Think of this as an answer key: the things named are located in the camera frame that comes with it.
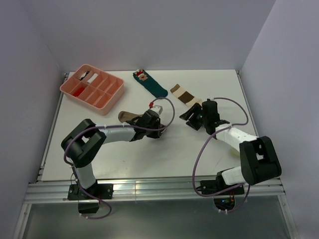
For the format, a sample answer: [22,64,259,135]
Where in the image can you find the black item in tray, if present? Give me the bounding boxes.
[80,71,90,81]

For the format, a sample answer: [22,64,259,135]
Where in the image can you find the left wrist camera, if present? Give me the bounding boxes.
[149,102,163,116]

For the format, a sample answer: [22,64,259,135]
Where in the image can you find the red rolled item in tray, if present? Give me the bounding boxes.
[73,87,85,97]

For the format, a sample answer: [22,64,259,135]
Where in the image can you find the aluminium front rail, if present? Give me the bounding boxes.
[23,177,286,204]

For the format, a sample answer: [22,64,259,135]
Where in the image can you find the cream yellow sock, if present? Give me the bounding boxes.
[229,148,240,157]

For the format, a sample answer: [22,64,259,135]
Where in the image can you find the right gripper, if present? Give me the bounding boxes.
[179,103,208,131]

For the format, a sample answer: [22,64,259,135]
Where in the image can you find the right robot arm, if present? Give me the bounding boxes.
[179,99,282,194]

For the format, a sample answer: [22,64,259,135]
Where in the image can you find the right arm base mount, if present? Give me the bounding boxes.
[196,176,245,210]

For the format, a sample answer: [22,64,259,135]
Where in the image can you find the dark green Christmas sock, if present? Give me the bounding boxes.
[133,69,168,98]

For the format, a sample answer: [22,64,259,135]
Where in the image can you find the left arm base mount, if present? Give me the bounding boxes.
[67,181,113,215]

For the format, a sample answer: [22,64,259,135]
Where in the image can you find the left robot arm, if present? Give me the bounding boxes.
[61,107,163,199]

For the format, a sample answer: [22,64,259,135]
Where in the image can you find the pink divided organizer tray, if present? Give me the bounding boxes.
[60,64,125,116]

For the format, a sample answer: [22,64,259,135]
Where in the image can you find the white rolled item in tray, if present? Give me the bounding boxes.
[87,73,98,84]

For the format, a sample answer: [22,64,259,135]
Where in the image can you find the striped beige brown sock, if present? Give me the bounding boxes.
[170,84,203,108]

